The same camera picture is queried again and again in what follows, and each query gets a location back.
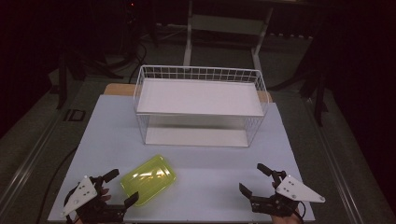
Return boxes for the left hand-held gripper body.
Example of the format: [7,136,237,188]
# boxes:
[60,175,127,224]

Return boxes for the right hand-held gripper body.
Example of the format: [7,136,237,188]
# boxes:
[250,170,326,217]

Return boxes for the yellow-green plastic tray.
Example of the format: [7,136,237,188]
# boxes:
[120,154,177,207]

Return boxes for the person's left hand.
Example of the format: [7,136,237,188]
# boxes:
[99,187,112,203]

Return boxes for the person's right hand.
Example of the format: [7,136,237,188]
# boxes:
[270,211,304,224]

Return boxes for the white table mat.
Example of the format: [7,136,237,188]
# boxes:
[47,94,316,224]

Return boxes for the black floor socket plate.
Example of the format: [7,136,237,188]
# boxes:
[63,108,87,123]

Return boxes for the black metal stand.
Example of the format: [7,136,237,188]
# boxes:
[298,69,330,127]
[55,50,87,110]

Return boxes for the metal floor rail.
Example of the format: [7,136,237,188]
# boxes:
[306,99,367,224]
[0,116,62,216]

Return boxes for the black floor cable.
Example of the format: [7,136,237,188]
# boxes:
[36,146,79,224]

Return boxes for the white wire shelf rack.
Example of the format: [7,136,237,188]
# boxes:
[133,64,271,148]

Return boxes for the bundle of black cables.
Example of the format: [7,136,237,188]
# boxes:
[92,36,149,84]

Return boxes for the white metal table frame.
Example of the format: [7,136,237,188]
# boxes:
[182,0,275,74]

